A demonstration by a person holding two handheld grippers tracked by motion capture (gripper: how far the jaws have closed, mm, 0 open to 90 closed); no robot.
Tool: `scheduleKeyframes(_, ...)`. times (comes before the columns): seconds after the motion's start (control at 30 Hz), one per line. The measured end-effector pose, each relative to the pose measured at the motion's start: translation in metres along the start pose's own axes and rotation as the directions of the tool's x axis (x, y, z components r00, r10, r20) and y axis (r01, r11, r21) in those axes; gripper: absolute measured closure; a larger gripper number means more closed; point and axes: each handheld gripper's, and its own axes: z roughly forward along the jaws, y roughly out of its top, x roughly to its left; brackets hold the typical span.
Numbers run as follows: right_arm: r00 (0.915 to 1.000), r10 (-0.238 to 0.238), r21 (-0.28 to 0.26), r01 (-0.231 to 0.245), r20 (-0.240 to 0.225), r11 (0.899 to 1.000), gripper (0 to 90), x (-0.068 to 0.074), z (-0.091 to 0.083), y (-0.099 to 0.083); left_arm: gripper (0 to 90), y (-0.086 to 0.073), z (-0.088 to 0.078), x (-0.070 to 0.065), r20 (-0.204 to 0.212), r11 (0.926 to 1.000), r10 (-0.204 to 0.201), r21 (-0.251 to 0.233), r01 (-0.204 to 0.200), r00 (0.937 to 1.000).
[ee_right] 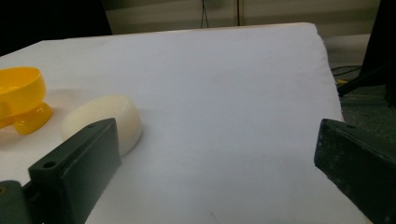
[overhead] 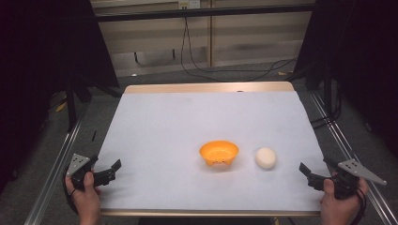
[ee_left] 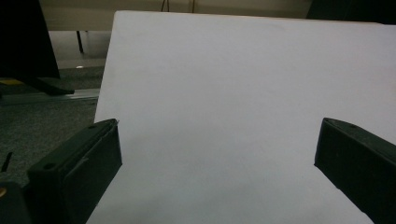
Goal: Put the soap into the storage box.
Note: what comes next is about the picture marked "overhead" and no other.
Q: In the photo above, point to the orange plastic bowl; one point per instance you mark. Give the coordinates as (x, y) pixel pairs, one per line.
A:
(219, 153)

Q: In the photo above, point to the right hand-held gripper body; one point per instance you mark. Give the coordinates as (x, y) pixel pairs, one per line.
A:
(359, 172)

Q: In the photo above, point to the person's right hand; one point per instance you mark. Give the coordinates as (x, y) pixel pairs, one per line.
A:
(339, 207)

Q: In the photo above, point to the black horizontal bar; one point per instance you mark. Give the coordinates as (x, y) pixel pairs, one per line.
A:
(200, 13)

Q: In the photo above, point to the small black stick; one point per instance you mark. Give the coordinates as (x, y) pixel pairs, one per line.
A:
(94, 135)

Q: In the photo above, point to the black curtain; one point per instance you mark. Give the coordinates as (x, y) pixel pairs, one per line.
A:
(47, 50)
(356, 47)

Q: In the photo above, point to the black metal stand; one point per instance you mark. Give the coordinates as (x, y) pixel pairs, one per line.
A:
(327, 93)
(71, 103)

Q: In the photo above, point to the white wall socket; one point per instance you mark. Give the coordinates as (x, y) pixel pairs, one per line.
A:
(189, 4)

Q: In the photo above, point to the metal floor rail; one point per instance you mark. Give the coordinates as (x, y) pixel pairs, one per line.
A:
(54, 175)
(350, 150)

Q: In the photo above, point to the person's left hand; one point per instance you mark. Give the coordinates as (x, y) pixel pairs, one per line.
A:
(85, 200)

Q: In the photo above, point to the white table mat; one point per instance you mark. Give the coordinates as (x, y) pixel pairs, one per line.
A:
(200, 125)

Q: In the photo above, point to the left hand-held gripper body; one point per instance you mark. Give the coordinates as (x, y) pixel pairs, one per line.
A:
(78, 163)

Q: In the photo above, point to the white round ball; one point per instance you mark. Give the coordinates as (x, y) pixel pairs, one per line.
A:
(265, 157)

